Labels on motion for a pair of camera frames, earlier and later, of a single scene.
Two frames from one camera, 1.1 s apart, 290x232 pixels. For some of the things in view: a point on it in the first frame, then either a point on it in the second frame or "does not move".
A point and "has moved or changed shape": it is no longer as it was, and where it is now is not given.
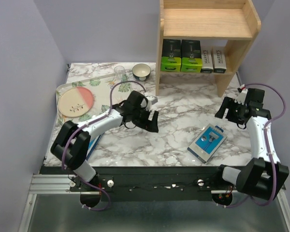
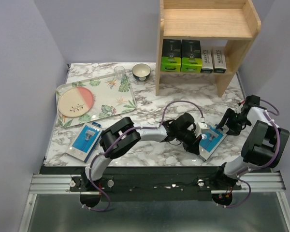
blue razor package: (206, 143) has moved or changed shape
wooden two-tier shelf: (237, 22) does not move
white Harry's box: (219, 59) does not move
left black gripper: (151, 125) → (193, 146)
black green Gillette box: (191, 60) does not move
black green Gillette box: (171, 55) does not move
